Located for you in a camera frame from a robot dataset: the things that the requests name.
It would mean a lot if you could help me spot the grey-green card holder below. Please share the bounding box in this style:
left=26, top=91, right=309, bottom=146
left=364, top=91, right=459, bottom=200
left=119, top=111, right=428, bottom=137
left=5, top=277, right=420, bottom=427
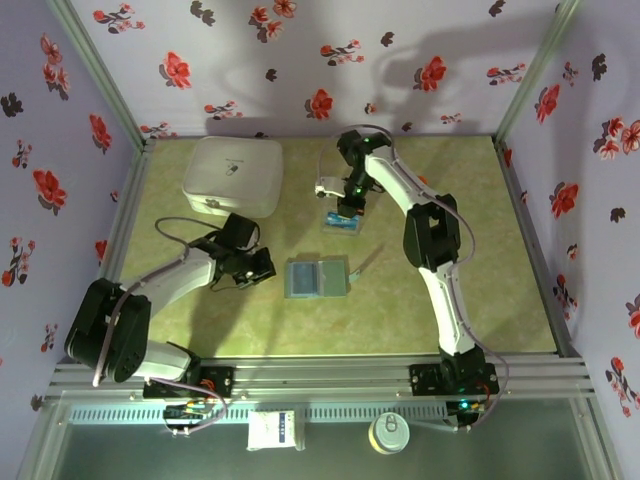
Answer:
left=283, top=257, right=362, bottom=300

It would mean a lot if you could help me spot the clear plastic tray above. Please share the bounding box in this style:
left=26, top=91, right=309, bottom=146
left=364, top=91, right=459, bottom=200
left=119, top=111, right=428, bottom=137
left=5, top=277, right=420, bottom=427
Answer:
left=319, top=194, right=362, bottom=236

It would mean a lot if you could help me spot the white lidded box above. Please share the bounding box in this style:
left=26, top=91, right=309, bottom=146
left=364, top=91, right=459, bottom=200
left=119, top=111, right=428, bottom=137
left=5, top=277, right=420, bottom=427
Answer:
left=181, top=135, right=285, bottom=221

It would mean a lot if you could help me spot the white paper packet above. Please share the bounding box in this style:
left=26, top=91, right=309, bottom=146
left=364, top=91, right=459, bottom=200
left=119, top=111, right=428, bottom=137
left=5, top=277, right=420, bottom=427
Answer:
left=247, top=410, right=297, bottom=452

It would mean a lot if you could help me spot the tin can with pull tab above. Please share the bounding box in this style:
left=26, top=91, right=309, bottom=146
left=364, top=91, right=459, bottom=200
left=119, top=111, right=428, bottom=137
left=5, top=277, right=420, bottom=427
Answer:
left=368, top=411, right=411, bottom=455

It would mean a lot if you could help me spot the circuit board with green light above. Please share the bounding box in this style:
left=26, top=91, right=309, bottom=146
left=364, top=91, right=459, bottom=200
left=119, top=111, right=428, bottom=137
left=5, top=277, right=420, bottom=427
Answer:
left=446, top=398, right=489, bottom=429

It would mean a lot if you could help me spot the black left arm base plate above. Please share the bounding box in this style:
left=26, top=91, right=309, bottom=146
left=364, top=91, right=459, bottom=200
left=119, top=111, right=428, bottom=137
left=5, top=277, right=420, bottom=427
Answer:
left=143, top=366, right=236, bottom=400

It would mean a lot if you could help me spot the aluminium front rail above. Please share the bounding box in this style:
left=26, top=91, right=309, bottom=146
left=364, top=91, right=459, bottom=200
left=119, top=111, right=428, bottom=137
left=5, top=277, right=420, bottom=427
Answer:
left=47, top=355, right=599, bottom=401

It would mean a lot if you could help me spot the grey left arm cable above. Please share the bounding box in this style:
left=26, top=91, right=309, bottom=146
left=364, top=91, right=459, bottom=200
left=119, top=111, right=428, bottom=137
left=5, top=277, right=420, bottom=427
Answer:
left=92, top=217, right=261, bottom=436

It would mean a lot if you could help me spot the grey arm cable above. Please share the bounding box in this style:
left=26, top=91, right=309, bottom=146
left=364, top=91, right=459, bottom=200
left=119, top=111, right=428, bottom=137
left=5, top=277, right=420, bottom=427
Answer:
left=92, top=217, right=261, bottom=436
left=315, top=124, right=511, bottom=432

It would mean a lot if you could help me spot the circuit board with wires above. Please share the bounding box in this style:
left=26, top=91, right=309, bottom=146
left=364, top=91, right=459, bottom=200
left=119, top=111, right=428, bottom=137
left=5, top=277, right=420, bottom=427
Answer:
left=163, top=399, right=211, bottom=427

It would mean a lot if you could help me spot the slotted grey cable duct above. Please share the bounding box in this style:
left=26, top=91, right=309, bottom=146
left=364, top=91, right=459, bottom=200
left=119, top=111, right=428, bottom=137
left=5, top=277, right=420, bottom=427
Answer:
left=67, top=405, right=449, bottom=425

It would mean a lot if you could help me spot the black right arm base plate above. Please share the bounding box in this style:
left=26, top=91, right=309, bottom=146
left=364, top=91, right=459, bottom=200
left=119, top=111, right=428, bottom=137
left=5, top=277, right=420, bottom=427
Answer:
left=408, top=363, right=500, bottom=397

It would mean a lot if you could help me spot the aluminium corner post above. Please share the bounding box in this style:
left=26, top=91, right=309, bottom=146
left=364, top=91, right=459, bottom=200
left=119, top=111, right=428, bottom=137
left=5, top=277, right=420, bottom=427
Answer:
left=494, top=0, right=585, bottom=146
left=45, top=0, right=151, bottom=151

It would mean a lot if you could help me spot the grey right arm cable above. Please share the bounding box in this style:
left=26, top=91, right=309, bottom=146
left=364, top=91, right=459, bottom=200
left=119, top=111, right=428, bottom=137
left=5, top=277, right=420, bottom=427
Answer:
left=315, top=124, right=511, bottom=432

